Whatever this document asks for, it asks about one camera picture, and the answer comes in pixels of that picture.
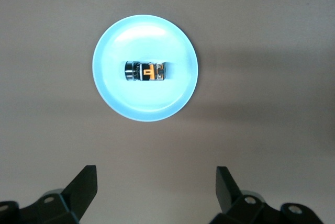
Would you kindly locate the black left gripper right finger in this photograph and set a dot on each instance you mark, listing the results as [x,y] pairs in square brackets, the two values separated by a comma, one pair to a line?
[230,197]

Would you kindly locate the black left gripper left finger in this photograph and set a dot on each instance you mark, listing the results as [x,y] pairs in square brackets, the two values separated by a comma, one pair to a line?
[76,197]

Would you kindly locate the orange and black switch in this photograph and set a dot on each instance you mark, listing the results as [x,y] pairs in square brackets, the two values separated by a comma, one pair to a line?
[147,71]

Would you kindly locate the brown table mat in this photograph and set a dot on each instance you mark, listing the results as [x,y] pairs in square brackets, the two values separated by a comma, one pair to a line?
[261,143]

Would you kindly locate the light blue round plate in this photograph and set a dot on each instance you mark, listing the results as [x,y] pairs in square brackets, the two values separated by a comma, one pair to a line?
[144,101]

